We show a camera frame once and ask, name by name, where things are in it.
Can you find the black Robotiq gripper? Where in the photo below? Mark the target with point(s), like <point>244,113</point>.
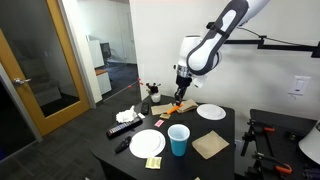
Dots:
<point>183,82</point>

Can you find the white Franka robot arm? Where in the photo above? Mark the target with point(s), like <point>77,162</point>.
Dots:
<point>203,56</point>

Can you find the light blue plastic cup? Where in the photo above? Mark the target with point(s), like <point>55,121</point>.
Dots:
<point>178,146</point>

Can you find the white round vase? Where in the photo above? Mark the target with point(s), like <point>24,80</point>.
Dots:
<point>155,98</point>

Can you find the yellow sticky note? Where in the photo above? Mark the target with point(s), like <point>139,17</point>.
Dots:
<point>165,116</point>
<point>153,163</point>

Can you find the white paper plate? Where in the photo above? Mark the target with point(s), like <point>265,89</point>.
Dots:
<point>211,112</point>
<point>147,143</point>

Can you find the black remote control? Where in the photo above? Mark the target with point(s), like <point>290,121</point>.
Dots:
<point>145,108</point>

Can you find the small white card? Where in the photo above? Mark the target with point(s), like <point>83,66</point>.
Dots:
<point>141,115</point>

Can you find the crumpled white tissue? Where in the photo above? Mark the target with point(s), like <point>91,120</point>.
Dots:
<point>126,116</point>

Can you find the long black remote grey buttons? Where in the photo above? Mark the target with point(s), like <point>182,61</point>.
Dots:
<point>124,127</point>

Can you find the small black remote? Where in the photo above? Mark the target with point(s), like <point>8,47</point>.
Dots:
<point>123,144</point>

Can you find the low white cabinet wood top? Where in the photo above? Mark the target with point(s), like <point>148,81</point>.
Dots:
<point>104,82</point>

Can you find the black office chair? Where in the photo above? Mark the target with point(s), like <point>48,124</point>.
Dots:
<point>106,51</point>

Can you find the tall white cabinet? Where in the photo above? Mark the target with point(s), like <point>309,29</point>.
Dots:
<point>96,53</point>

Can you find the black perforated mounting board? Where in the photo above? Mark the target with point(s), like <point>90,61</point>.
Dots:
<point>293,123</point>

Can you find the orange wooden glass door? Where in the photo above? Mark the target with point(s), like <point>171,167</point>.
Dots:
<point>63,111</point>

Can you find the grey framed glass door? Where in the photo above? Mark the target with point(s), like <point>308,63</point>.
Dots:
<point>20,106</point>

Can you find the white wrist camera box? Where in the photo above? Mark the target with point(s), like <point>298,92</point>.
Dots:
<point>200,81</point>

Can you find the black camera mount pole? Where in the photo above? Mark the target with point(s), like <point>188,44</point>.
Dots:
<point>283,46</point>

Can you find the white wall switch plate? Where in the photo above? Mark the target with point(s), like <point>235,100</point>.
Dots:
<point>299,85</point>

